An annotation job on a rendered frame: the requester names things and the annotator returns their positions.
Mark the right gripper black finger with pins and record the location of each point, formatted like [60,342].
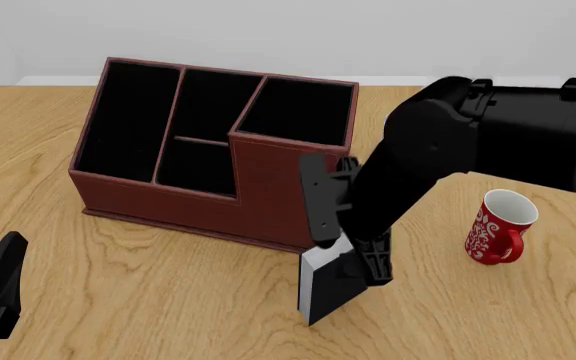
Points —
[379,262]

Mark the red-brown desk caddy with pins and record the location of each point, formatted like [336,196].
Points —
[268,195]

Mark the black book with white pages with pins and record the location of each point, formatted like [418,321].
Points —
[330,296]

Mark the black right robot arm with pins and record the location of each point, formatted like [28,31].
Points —
[518,135]

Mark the red mug with white pattern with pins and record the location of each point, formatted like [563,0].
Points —
[488,228]

